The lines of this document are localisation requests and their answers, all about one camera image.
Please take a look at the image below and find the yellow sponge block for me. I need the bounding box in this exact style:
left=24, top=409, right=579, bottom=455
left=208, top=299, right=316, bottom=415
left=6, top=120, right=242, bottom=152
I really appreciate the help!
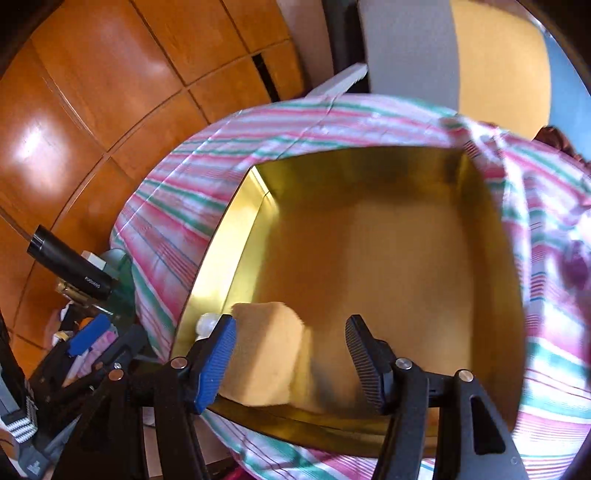
left=219, top=302, right=304, bottom=407

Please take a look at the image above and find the clear plastic bundle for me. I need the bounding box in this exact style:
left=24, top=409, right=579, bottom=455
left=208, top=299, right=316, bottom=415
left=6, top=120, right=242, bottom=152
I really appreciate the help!
left=195, top=312, right=221, bottom=340

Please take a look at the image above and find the black thermos bottle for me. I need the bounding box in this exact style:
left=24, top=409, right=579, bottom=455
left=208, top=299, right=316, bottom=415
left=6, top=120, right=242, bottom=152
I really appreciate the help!
left=27, top=225, right=114, bottom=300

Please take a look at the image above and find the striped pink green bedsheet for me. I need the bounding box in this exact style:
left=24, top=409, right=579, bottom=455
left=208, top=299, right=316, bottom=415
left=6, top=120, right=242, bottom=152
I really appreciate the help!
left=110, top=94, right=590, bottom=479

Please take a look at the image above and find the gold metal tin tray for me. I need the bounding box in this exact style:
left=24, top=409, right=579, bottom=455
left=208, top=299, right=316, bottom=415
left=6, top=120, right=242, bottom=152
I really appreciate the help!
left=172, top=146, right=525, bottom=457

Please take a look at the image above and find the dark red cloth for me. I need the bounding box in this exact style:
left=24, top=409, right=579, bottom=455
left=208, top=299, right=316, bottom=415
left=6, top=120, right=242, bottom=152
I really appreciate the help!
left=534, top=125, right=588, bottom=164

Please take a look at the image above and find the grey yellow blue chair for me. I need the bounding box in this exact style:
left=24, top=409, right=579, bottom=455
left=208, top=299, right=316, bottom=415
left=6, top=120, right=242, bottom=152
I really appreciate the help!
left=322, top=1, right=590, bottom=157

